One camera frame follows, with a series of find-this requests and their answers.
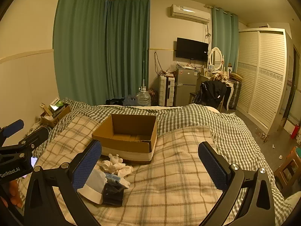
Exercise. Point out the white dressing table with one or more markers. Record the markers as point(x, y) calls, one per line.
point(229, 84)

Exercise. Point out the grey small fridge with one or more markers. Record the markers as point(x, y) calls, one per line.
point(185, 87)

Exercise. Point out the white louvred wardrobe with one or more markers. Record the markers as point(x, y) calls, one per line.
point(263, 80)

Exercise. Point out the dark green corner curtain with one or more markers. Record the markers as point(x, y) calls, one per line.
point(127, 51)

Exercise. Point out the person's left hand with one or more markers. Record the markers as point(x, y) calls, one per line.
point(13, 194)

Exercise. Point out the wooden stool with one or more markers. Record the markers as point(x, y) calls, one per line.
point(287, 167)

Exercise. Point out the smartphone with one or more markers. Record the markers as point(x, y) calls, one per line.
point(34, 162)

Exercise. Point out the white oval mirror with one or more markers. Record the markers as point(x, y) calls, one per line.
point(215, 57)

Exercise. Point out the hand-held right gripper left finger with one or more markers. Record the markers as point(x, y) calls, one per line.
point(87, 166)

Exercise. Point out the brown cardboard box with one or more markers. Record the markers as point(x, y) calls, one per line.
point(122, 144)

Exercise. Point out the green checked bed sheet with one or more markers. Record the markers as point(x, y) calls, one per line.
point(188, 115)

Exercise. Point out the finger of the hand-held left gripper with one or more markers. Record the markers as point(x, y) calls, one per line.
point(13, 126)
point(35, 136)

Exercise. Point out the dark patterned suitcase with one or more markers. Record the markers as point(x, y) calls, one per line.
point(235, 94)

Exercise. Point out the black jacket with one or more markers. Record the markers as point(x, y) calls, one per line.
point(212, 93)

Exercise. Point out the red fire extinguisher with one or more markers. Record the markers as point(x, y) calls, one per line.
point(295, 131)

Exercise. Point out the white mop pole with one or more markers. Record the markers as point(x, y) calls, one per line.
point(143, 68)

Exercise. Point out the narrow light green curtain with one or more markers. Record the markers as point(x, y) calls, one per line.
point(223, 35)

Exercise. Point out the small blue-white packet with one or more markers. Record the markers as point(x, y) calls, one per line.
point(114, 177)

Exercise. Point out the wide green curtain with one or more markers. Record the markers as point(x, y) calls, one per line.
point(80, 51)

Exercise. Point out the small black box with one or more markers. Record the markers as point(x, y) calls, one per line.
point(112, 193)

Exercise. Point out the white air conditioner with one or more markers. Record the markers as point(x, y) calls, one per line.
point(190, 13)

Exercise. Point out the floral bag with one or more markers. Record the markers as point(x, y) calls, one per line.
point(154, 96)

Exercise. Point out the white sock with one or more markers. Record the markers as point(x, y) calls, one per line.
point(92, 189)

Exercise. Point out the cream plaid blanket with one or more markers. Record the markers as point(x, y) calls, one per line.
point(164, 181)

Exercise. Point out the slim tan box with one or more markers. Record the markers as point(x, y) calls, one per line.
point(45, 108)

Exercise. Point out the small printed cardboard box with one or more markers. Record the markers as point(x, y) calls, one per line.
point(56, 119)

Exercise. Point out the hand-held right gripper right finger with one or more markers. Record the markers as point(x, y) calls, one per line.
point(212, 167)

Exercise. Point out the black wall television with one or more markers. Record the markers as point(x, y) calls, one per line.
point(191, 49)

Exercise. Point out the white tissue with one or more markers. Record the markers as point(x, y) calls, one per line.
point(115, 164)

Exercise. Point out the large clear water jug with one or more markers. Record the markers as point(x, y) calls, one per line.
point(143, 97)

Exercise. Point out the white ribbed suitcase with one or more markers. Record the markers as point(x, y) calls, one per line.
point(165, 90)

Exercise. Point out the green product box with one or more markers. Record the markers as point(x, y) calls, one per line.
point(56, 104)

